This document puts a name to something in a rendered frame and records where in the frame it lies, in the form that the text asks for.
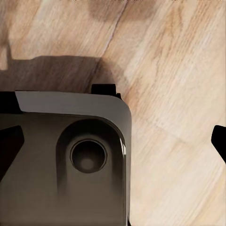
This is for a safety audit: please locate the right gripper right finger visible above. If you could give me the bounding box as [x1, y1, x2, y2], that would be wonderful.
[211, 125, 226, 163]

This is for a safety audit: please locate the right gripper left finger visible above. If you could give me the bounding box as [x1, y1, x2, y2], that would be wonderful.
[0, 125, 24, 182]

